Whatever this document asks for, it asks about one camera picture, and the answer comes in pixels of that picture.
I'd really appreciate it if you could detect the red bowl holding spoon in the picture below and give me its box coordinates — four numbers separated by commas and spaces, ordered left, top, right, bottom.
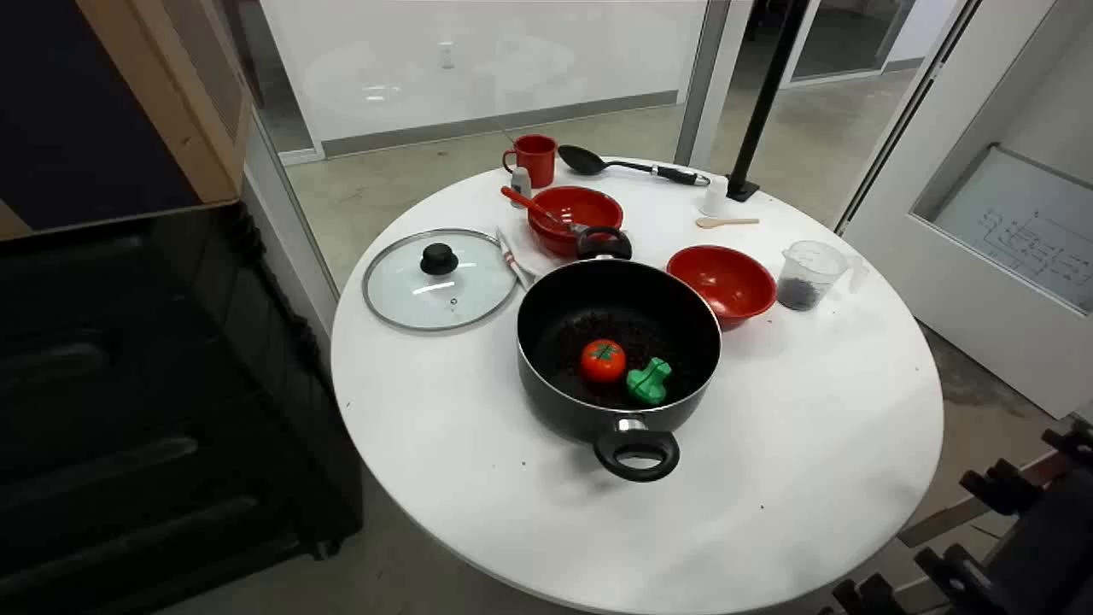
524, 185, 627, 263

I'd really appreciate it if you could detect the plain red bowl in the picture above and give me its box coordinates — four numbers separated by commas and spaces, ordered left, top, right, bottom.
661, 244, 783, 335

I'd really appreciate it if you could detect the black cooking pot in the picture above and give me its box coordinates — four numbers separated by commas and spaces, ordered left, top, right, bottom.
513, 221, 727, 487

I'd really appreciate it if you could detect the metal utensil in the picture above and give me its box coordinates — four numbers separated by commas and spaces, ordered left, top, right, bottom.
490, 227, 539, 291

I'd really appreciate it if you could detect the red toy tomato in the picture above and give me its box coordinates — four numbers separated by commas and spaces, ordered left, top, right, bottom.
578, 335, 632, 386

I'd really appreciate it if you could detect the glass pot lid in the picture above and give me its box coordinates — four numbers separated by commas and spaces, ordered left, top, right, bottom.
359, 227, 522, 335

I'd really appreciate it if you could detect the red plastic spoon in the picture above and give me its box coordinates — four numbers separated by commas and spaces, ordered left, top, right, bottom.
498, 185, 578, 235

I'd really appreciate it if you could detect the green toy vegetable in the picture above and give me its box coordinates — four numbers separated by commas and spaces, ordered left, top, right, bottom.
620, 357, 677, 409

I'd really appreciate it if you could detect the red mug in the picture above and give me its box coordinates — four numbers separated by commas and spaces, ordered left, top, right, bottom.
498, 133, 558, 193

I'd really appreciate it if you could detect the black ladle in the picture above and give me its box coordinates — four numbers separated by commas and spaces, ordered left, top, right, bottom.
555, 144, 709, 189

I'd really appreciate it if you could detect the small white cup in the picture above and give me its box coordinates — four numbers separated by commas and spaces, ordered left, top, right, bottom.
696, 176, 734, 221

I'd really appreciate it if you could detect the black stand pole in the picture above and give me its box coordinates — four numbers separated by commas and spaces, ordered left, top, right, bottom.
725, 0, 812, 206

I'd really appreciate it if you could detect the wooden beam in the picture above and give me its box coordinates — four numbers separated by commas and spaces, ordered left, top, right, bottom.
72, 0, 248, 209

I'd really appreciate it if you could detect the door window panel with writing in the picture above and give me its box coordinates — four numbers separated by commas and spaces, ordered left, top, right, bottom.
931, 144, 1093, 318

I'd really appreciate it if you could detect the white door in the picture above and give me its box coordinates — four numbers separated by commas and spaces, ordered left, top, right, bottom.
835, 0, 1093, 423

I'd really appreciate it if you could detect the black equipment rack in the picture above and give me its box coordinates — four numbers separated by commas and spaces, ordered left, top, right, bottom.
820, 414, 1093, 615

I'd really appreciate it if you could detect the frosted glass wall panel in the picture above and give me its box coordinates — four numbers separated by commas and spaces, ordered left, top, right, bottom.
254, 0, 709, 149

